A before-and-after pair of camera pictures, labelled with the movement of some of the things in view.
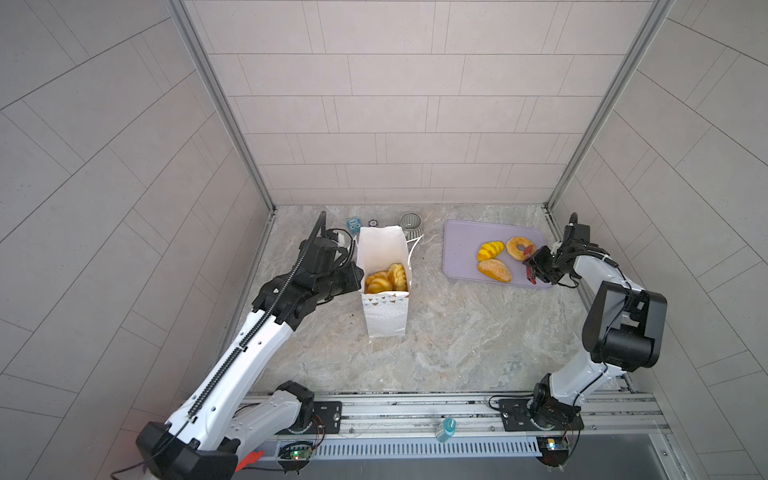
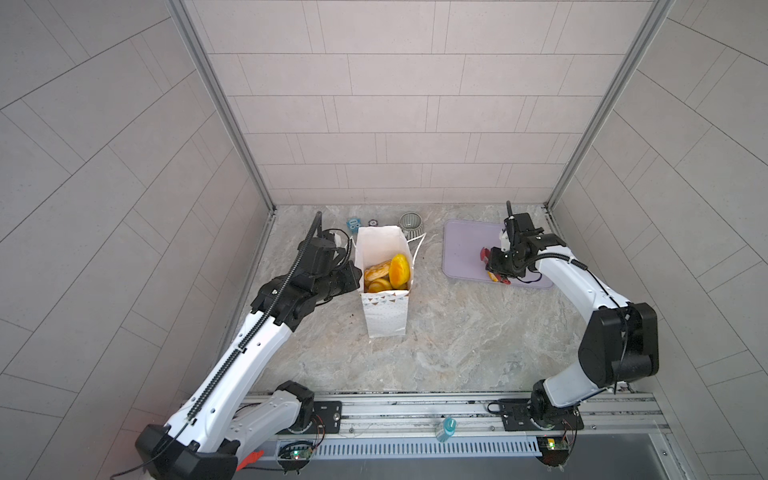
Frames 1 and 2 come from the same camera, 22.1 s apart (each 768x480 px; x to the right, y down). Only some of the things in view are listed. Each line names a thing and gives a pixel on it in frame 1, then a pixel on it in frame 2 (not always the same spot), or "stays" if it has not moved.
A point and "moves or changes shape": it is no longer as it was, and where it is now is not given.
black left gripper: (352, 281) stays
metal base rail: (450, 425) stays
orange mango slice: (490, 250) moves or changes shape
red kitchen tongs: (530, 270) moves or changes shape
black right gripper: (538, 261) → (493, 264)
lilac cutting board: (461, 241) stays
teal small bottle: (449, 430) stays
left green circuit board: (300, 450) stays
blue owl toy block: (354, 225) stays
